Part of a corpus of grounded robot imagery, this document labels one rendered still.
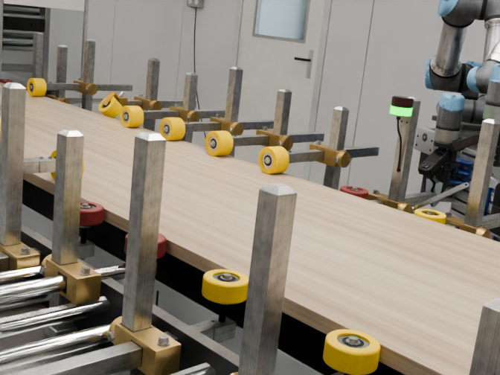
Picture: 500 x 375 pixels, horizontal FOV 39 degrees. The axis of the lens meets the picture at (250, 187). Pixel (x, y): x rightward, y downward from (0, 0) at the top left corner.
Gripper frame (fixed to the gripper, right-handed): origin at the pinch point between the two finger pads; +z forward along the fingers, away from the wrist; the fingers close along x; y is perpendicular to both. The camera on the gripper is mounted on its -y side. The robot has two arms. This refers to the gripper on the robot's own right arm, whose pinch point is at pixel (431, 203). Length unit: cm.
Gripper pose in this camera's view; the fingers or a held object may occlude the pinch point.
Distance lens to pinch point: 237.9
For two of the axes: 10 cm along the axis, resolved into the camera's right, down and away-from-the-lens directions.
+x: -6.8, -2.4, 6.9
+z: -0.9, 9.6, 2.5
